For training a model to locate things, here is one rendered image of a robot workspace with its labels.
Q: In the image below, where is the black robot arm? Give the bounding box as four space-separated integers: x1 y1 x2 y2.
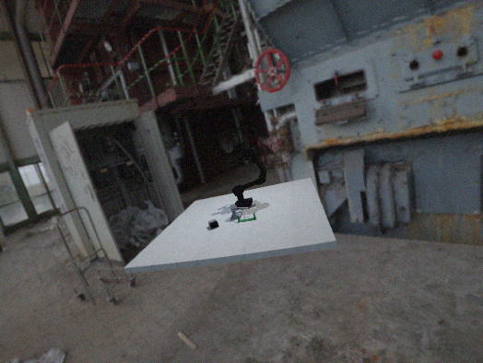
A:
232 142 266 203

